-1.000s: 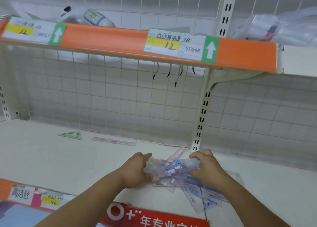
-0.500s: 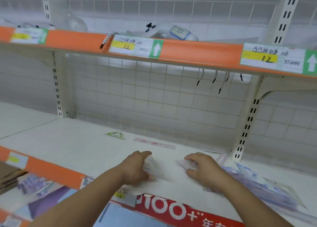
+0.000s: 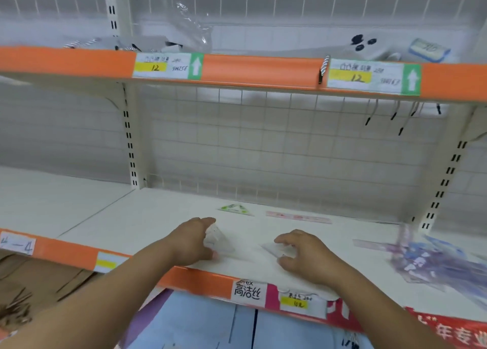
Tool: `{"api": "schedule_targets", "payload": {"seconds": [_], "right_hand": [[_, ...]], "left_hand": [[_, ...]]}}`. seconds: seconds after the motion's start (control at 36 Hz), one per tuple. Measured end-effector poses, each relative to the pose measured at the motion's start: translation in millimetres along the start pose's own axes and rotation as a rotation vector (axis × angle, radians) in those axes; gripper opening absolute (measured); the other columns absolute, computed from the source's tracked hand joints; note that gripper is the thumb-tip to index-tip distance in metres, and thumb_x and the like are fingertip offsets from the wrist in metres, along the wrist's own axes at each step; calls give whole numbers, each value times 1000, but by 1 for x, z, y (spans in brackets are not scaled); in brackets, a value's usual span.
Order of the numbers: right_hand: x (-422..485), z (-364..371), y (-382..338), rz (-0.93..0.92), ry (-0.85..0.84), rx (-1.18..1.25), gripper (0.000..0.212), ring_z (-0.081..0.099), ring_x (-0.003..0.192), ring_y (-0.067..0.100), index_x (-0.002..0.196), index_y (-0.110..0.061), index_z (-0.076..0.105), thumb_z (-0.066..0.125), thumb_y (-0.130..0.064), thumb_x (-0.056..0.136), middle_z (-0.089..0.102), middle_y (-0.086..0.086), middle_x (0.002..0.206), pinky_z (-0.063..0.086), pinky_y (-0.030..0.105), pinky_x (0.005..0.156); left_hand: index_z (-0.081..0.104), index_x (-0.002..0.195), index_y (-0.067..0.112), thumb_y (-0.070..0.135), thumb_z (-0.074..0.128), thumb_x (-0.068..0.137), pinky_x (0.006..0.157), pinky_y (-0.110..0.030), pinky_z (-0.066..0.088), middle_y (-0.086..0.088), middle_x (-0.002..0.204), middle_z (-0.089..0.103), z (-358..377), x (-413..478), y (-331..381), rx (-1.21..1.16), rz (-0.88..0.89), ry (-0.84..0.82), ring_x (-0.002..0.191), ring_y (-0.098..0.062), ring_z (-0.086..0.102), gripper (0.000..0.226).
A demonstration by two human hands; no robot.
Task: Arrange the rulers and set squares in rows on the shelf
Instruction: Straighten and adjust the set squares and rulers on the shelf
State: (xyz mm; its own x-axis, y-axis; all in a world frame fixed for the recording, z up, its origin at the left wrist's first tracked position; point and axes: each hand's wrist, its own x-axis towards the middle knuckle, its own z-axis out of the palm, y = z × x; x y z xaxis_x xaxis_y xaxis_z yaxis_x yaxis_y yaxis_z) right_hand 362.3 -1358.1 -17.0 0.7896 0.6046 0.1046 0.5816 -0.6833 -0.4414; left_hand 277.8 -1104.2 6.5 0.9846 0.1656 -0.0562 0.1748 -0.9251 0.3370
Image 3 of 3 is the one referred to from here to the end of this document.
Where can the person's left hand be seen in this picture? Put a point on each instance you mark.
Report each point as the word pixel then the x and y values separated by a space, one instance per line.
pixel 186 244

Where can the person's right hand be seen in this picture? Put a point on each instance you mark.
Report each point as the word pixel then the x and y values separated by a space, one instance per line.
pixel 315 261

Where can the person's left thumb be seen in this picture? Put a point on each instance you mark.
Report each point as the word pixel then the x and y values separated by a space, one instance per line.
pixel 208 255

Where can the person's right thumb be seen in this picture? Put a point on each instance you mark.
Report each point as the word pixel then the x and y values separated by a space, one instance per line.
pixel 288 263

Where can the clear plastic triangle ruler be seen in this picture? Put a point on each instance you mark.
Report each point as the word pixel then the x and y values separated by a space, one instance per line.
pixel 222 242
pixel 277 249

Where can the person's left forearm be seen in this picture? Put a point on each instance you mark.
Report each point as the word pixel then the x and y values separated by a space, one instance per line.
pixel 91 303

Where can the person's right forearm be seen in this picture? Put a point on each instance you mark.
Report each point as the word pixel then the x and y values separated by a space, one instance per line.
pixel 380 314

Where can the pink label with yellow patch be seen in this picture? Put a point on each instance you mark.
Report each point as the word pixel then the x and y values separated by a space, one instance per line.
pixel 298 302

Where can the pink straight ruler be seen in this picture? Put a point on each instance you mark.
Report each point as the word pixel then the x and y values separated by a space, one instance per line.
pixel 298 217

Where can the white label with black print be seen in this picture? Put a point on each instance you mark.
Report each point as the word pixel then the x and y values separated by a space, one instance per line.
pixel 249 293

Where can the green triangle ruler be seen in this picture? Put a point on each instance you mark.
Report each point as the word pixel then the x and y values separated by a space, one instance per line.
pixel 236 208

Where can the orange-edged white shelf board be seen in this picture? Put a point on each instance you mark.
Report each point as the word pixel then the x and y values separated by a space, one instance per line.
pixel 133 219
pixel 243 69

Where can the white label with yellow patch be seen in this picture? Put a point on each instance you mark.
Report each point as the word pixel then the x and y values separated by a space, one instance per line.
pixel 110 263

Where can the white slotted shelf upright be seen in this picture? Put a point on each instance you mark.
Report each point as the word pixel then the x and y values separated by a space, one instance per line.
pixel 445 170
pixel 129 139

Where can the pile of clear ruler packets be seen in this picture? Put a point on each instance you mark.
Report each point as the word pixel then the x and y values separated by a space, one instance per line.
pixel 437 261

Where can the brown cardboard box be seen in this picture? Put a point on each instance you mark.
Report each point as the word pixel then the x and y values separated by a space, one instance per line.
pixel 42 284

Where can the red banner strip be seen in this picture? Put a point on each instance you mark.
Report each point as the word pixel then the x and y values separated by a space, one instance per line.
pixel 445 328

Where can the white handwritten shelf label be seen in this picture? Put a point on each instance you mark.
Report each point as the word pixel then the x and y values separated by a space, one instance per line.
pixel 17 245

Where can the white price label green arrow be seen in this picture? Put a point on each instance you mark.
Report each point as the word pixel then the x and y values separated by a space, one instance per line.
pixel 167 66
pixel 374 76

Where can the striped black white clip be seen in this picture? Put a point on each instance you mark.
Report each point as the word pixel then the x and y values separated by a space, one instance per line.
pixel 323 69

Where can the clear plastic bag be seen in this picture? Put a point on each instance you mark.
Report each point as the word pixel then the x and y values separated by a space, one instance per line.
pixel 192 27

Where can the white item with black dots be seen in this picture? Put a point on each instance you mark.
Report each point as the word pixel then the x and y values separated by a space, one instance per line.
pixel 363 43

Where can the blue and white eraser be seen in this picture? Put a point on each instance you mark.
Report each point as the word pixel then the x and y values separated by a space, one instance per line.
pixel 429 50

